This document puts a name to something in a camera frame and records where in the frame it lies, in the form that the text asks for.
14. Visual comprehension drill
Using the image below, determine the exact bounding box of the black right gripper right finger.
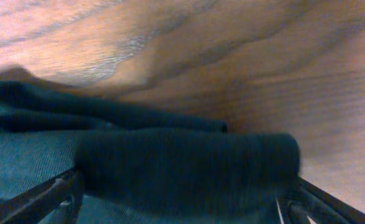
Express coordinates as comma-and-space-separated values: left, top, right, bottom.
277, 177, 365, 224

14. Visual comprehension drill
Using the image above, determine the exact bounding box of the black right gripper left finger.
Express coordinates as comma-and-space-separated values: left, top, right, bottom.
0, 169, 85, 224

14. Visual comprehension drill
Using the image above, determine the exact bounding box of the black t-shirt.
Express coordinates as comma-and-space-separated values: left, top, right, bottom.
0, 82, 300, 223

